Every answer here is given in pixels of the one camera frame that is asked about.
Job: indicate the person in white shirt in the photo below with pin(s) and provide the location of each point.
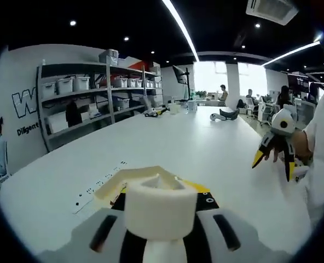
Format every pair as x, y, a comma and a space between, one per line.
323, 164

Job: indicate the beige food container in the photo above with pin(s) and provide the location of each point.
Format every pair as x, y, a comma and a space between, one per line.
107, 189

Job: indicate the clear plastic jar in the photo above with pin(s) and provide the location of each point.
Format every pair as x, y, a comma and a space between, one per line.
192, 107

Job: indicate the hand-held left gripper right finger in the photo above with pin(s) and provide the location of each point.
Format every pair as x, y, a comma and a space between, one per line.
256, 246

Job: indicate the grey metal shelf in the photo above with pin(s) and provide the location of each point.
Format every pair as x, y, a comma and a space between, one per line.
110, 90

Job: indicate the long ceiling light strip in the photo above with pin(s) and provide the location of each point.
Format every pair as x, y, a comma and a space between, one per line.
180, 27
290, 54

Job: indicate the grey storage crate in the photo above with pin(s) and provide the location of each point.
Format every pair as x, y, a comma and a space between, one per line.
108, 57

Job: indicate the idle white yellow gripper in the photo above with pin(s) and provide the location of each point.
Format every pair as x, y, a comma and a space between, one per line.
151, 113

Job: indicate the person's right hand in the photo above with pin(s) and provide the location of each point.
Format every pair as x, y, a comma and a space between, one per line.
301, 145

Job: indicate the black pouch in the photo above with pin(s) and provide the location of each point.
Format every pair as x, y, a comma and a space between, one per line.
230, 115

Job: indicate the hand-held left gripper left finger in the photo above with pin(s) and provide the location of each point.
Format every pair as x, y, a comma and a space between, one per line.
69, 246

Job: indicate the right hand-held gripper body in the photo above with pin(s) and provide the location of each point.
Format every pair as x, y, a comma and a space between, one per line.
283, 124

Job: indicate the white office chair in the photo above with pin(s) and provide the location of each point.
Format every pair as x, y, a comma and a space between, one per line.
264, 112

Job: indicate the white jug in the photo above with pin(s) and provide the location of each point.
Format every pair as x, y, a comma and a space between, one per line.
173, 108

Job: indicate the row of white storage boxes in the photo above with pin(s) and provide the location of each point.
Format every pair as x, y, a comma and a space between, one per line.
64, 86

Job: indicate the white handheld device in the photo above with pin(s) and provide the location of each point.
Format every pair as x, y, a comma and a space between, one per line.
216, 117

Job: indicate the black hanging bag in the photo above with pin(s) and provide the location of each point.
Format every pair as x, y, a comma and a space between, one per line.
73, 115

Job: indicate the ceiling air conditioner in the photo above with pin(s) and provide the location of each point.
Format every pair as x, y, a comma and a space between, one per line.
271, 11

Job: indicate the white food tongs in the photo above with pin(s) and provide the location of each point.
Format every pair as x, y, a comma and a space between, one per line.
159, 211

